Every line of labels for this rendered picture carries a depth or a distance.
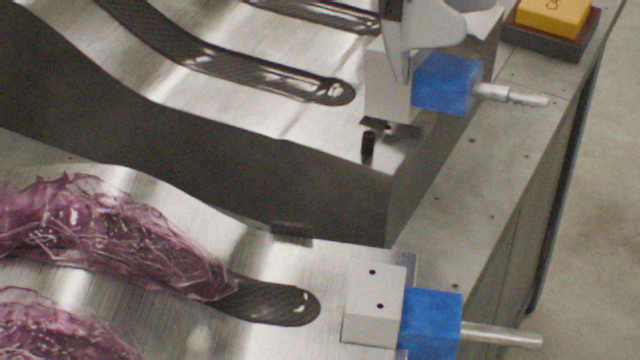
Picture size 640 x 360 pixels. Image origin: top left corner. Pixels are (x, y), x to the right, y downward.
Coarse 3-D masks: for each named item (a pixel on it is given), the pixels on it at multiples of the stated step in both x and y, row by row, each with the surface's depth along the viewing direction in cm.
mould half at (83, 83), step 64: (0, 0) 94; (64, 0) 96; (192, 0) 103; (0, 64) 98; (64, 64) 95; (128, 64) 95; (320, 64) 98; (64, 128) 99; (128, 128) 96; (192, 128) 93; (256, 128) 91; (320, 128) 91; (448, 128) 100; (192, 192) 97; (256, 192) 94; (320, 192) 91; (384, 192) 89
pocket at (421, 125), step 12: (360, 120) 92; (372, 120) 95; (384, 120) 97; (420, 120) 96; (432, 120) 95; (384, 132) 96; (396, 132) 96; (408, 132) 96; (420, 132) 95; (420, 144) 93
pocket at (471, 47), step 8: (464, 40) 103; (472, 40) 103; (480, 40) 102; (440, 48) 105; (448, 48) 104; (456, 48) 104; (464, 48) 103; (472, 48) 103; (480, 48) 102; (464, 56) 104; (472, 56) 103
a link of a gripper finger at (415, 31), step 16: (416, 0) 84; (432, 0) 83; (416, 16) 84; (432, 16) 84; (448, 16) 83; (384, 32) 85; (400, 32) 84; (416, 32) 85; (432, 32) 84; (448, 32) 84; (464, 32) 83; (400, 48) 85; (416, 48) 85; (400, 64) 86; (400, 80) 87
